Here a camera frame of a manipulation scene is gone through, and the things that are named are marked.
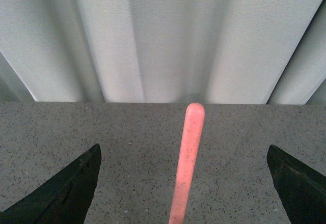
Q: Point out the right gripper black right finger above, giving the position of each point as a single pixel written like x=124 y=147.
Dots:
x=301 y=189

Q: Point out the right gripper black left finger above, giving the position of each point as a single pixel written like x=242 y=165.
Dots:
x=64 y=198

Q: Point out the white pleated curtain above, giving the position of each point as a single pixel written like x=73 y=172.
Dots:
x=163 y=51

